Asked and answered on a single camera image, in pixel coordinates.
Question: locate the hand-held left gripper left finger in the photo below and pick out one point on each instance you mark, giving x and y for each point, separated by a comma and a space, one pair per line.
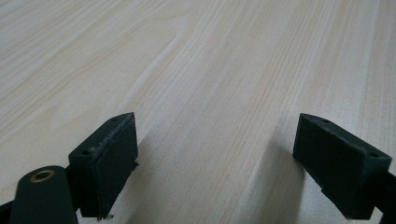
106, 168

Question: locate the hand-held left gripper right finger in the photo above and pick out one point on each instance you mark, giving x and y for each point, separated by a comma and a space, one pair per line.
336, 161

